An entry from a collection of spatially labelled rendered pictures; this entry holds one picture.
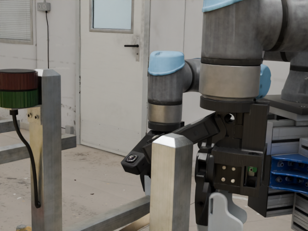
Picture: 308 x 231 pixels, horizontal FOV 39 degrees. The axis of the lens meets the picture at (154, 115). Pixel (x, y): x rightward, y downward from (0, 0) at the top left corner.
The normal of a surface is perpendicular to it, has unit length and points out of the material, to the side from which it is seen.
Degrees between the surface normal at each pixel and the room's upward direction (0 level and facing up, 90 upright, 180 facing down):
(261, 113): 90
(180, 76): 90
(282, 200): 90
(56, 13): 90
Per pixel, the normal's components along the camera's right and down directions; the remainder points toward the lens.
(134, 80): -0.63, 0.13
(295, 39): 0.14, 0.71
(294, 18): 0.19, 0.09
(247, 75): 0.45, 0.19
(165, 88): 0.00, 0.19
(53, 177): 0.76, 0.15
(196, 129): -0.34, 0.17
